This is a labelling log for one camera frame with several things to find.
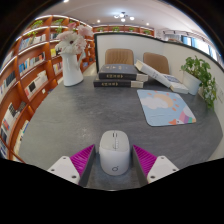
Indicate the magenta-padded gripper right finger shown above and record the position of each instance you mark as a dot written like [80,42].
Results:
[163,168]

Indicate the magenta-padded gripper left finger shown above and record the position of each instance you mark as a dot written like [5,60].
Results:
[63,168]

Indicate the white computer mouse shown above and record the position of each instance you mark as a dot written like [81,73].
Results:
[114,153]

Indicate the pastel cartoon print mouse pad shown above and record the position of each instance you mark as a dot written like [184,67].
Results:
[165,106]

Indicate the blue and white book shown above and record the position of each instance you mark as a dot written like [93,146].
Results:
[176,85]

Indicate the thick white book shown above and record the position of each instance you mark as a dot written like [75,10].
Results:
[151,71]

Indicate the orange wooden bookshelf unit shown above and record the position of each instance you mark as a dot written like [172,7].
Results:
[23,76]

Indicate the green plant in white pot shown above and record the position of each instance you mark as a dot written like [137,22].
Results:
[200,75]

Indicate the white vase with pink flowers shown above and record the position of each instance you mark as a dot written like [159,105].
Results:
[71,68]

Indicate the tan upholstered chair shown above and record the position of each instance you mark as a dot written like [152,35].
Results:
[119,56]
[156,62]

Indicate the thick dark hardcover book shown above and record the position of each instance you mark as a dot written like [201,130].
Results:
[118,71]

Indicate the window with sheer curtains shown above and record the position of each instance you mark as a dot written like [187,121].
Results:
[196,41]

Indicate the ceiling spotlight cluster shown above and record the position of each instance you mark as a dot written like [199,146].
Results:
[123,16]

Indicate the wooden wall shelf with plants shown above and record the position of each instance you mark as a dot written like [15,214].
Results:
[123,29]

